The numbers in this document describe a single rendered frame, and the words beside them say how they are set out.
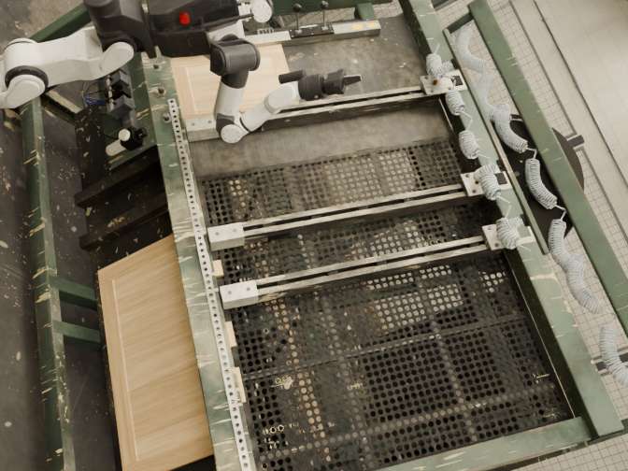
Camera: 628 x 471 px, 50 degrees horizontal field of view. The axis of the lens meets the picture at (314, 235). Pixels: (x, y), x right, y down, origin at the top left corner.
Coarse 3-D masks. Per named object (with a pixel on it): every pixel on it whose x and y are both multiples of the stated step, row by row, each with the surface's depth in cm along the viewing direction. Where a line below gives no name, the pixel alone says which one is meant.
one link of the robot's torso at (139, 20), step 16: (96, 0) 216; (112, 0) 217; (128, 0) 226; (96, 16) 220; (112, 16) 220; (128, 16) 222; (144, 16) 232; (112, 32) 227; (128, 32) 227; (144, 32) 229; (144, 48) 242
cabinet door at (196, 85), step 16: (272, 48) 295; (176, 64) 286; (192, 64) 286; (208, 64) 288; (272, 64) 291; (176, 80) 282; (192, 80) 283; (208, 80) 284; (256, 80) 286; (272, 80) 287; (192, 96) 279; (208, 96) 280; (256, 96) 282; (192, 112) 275; (208, 112) 276
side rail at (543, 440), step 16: (528, 432) 223; (544, 432) 224; (560, 432) 224; (576, 432) 225; (464, 448) 219; (480, 448) 219; (496, 448) 220; (512, 448) 220; (528, 448) 221; (544, 448) 221; (560, 448) 222; (400, 464) 214; (416, 464) 215; (432, 464) 215; (448, 464) 216; (464, 464) 216; (480, 464) 217; (496, 464) 217
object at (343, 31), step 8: (344, 24) 303; (352, 24) 303; (280, 32) 297; (288, 32) 298; (336, 32) 300; (344, 32) 301; (352, 32) 302; (360, 32) 303; (368, 32) 304; (376, 32) 306; (256, 40) 293; (264, 40) 294; (272, 40) 294; (280, 40) 295; (288, 40) 296; (296, 40) 297; (304, 40) 299; (312, 40) 300; (320, 40) 301; (328, 40) 303
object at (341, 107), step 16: (448, 64) 273; (432, 80) 283; (448, 80) 284; (352, 96) 280; (368, 96) 281; (384, 96) 283; (400, 96) 282; (416, 96) 283; (432, 96) 285; (288, 112) 273; (304, 112) 274; (320, 112) 275; (336, 112) 278; (352, 112) 281; (368, 112) 284; (192, 128) 265; (208, 128) 265; (256, 128) 273; (272, 128) 276
